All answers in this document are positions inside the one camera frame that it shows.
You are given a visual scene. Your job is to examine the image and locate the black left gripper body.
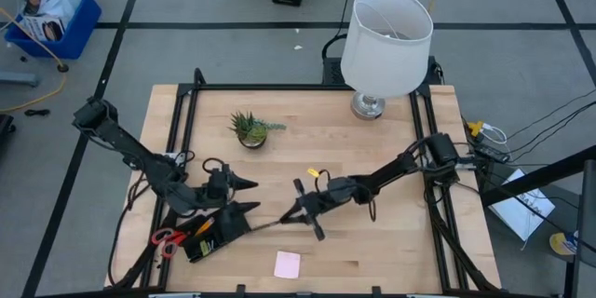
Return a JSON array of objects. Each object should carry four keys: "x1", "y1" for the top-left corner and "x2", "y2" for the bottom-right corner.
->
[{"x1": 189, "y1": 171, "x2": 239, "y2": 216}]

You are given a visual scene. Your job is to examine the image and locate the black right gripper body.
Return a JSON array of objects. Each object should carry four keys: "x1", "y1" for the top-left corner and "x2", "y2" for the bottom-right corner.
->
[{"x1": 291, "y1": 178, "x2": 332, "y2": 243}]

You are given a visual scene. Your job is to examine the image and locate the orange pencil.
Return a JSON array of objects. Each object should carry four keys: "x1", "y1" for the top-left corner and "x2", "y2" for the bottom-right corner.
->
[{"x1": 194, "y1": 216, "x2": 216, "y2": 237}]

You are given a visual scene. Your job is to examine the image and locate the black pen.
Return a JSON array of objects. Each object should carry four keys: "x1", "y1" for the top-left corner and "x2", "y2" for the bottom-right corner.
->
[{"x1": 251, "y1": 220, "x2": 283, "y2": 234}]

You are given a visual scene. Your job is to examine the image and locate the black mesh desk organizer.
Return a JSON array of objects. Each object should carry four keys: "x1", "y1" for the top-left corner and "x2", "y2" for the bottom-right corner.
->
[{"x1": 183, "y1": 202, "x2": 253, "y2": 264}]

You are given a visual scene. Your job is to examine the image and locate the red pen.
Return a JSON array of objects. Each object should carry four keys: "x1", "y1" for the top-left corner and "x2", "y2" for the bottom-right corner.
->
[{"x1": 150, "y1": 226, "x2": 188, "y2": 261}]

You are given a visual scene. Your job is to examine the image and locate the pink sticky note pad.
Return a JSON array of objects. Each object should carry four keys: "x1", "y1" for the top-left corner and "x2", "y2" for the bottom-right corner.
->
[{"x1": 273, "y1": 250, "x2": 302, "y2": 280}]

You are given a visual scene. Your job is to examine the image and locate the potted green succulent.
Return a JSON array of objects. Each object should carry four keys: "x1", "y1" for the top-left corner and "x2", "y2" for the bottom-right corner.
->
[{"x1": 228, "y1": 110, "x2": 288, "y2": 151}]

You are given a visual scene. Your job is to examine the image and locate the white shade silver lamp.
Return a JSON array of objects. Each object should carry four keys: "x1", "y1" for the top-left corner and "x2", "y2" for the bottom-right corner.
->
[{"x1": 340, "y1": 0, "x2": 434, "y2": 121}]

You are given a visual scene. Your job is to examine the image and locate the blue plastic bin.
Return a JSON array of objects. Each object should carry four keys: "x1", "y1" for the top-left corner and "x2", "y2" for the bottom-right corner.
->
[{"x1": 3, "y1": 0, "x2": 103, "y2": 61}]

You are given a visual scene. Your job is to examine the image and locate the white paper sheets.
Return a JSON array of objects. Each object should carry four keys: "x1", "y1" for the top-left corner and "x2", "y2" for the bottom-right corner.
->
[{"x1": 487, "y1": 168, "x2": 557, "y2": 242}]

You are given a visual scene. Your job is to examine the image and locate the grey metal table foot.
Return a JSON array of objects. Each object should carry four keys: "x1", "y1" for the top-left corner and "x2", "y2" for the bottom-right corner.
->
[{"x1": 0, "y1": 71, "x2": 40, "y2": 88}]

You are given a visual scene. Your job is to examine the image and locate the black metal beam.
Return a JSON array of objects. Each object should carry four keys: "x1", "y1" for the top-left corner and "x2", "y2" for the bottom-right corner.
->
[{"x1": 481, "y1": 143, "x2": 596, "y2": 207}]

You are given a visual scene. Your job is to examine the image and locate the printed cardboard box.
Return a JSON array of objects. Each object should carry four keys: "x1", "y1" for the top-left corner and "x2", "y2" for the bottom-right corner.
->
[{"x1": 18, "y1": 15, "x2": 67, "y2": 43}]

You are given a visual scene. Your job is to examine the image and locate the white cardboard box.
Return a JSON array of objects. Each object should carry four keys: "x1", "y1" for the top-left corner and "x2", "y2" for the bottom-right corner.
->
[{"x1": 22, "y1": 0, "x2": 83, "y2": 22}]

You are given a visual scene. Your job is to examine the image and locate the yellow tape roll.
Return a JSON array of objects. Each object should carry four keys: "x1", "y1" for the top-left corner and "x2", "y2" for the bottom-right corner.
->
[{"x1": 549, "y1": 231, "x2": 579, "y2": 257}]

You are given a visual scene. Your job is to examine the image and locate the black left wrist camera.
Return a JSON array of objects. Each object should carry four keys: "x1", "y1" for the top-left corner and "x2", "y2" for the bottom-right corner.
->
[{"x1": 207, "y1": 170, "x2": 230, "y2": 199}]

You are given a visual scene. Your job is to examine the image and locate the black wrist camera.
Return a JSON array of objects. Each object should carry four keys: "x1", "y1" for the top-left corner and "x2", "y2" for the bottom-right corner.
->
[
  {"x1": 207, "y1": 170, "x2": 230, "y2": 199},
  {"x1": 327, "y1": 176, "x2": 358, "y2": 204}
]

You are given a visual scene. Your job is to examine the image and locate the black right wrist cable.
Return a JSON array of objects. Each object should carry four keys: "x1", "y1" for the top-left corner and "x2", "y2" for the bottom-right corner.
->
[{"x1": 315, "y1": 169, "x2": 332, "y2": 194}]

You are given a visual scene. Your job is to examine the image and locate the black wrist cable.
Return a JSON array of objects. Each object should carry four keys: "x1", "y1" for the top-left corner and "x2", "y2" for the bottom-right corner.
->
[
  {"x1": 315, "y1": 169, "x2": 332, "y2": 194},
  {"x1": 200, "y1": 156, "x2": 227, "y2": 176}
]

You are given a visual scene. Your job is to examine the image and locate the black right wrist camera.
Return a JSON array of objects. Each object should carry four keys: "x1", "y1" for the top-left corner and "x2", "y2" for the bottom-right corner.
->
[{"x1": 327, "y1": 176, "x2": 358, "y2": 204}]

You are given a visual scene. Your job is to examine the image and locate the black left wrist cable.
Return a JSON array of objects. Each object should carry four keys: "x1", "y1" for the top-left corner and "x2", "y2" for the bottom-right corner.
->
[{"x1": 200, "y1": 156, "x2": 227, "y2": 176}]

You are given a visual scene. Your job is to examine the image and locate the yellow floor cable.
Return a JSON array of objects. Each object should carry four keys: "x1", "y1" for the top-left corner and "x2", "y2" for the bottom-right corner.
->
[{"x1": 0, "y1": 7, "x2": 70, "y2": 114}]

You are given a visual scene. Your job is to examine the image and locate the dark grey stand post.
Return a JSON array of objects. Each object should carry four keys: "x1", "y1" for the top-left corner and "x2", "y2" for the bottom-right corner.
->
[{"x1": 570, "y1": 157, "x2": 596, "y2": 298}]

